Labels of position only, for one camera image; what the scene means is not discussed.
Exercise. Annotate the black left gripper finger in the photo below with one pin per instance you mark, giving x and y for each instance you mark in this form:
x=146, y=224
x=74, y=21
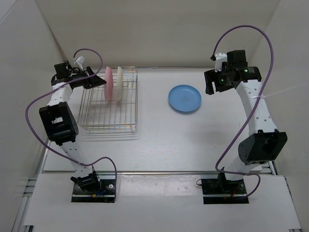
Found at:
x=96, y=83
x=97, y=78

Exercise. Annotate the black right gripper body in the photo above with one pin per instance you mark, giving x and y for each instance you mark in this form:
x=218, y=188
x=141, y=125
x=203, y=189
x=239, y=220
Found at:
x=222, y=81

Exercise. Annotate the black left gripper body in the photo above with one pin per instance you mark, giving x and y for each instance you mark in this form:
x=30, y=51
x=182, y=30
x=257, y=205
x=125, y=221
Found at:
x=81, y=74

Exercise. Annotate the blue plastic plate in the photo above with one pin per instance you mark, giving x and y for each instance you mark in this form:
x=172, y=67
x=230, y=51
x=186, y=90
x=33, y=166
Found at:
x=184, y=99

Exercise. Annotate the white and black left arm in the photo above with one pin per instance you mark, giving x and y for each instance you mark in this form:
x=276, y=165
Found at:
x=61, y=126

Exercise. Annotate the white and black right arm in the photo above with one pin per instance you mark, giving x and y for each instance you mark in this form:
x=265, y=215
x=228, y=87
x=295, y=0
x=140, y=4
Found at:
x=265, y=141

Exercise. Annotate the pink plastic plate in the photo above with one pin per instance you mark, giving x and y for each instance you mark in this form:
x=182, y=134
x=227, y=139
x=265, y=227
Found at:
x=109, y=84

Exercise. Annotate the cream plastic plate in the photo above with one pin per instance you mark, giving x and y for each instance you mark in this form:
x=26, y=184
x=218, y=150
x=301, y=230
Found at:
x=119, y=87

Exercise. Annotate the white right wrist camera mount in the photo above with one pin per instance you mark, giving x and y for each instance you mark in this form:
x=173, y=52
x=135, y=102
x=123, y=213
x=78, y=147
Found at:
x=220, y=58

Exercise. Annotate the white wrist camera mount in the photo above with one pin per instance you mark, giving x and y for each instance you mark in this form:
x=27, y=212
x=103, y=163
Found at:
x=220, y=58
x=79, y=62

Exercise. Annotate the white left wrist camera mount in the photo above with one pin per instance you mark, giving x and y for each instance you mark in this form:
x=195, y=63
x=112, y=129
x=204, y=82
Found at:
x=79, y=62

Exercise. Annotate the chrome wire dish rack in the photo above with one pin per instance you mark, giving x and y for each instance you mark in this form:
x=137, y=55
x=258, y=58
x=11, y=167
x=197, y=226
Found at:
x=98, y=115

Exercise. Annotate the aluminium table frame rail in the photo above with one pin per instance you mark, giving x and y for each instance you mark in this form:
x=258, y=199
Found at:
x=268, y=168

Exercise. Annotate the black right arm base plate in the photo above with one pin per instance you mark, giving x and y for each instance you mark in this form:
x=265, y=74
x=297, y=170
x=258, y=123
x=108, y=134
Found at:
x=221, y=191

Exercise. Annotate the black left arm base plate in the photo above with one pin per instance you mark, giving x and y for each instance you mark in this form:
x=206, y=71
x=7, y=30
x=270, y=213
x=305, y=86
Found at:
x=106, y=191

